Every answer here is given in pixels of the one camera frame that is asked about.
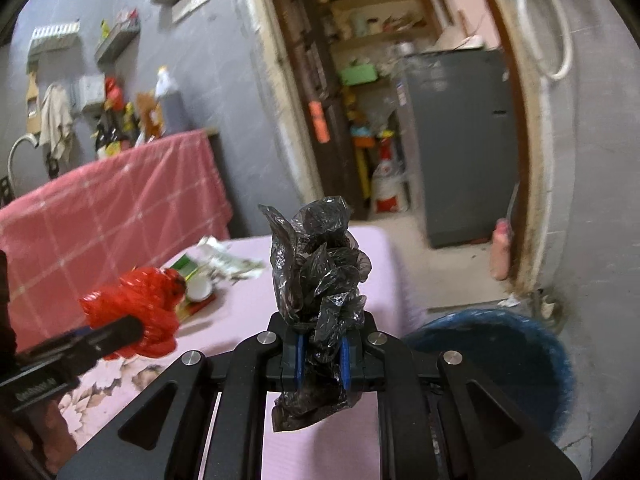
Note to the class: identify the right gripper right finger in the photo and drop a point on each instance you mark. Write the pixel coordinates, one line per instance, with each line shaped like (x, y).
(360, 366)

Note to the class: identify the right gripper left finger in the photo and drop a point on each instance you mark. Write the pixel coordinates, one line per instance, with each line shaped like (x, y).
(285, 368)

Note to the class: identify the black plastic bag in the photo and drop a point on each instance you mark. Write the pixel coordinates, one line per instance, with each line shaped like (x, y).
(317, 267)

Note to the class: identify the red plastic bag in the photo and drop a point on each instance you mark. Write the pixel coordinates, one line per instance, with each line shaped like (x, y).
(149, 294)

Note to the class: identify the blue-lined trash bin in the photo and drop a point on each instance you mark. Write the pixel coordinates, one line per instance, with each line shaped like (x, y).
(524, 359)

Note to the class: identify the pink table cloth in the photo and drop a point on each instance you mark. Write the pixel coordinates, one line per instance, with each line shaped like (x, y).
(208, 417)

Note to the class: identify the white round lid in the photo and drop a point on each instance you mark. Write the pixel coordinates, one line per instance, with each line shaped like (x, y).
(199, 288)

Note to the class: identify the red plaid cloth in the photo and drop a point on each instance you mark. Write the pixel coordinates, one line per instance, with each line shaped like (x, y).
(85, 229)

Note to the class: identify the pink bottle on floor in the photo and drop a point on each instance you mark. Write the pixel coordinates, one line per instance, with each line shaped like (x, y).
(500, 250)

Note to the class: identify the hanging beige towel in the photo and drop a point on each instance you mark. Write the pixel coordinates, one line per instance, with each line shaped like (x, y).
(56, 128)

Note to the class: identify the large dark vinegar jug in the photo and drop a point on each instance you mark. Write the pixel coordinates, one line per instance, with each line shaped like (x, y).
(167, 94)

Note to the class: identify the grey washing machine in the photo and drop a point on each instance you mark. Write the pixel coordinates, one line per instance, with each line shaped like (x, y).
(458, 135)

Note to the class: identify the green box on shelf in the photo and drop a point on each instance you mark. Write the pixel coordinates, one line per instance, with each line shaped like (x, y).
(358, 74)

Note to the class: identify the dark wooden door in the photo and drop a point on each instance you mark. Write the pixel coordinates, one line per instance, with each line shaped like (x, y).
(320, 94)

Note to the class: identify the white wall rack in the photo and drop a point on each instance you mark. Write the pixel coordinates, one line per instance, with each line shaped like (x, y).
(53, 37)

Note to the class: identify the grey wall shelf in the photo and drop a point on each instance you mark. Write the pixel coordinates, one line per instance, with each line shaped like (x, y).
(120, 37)

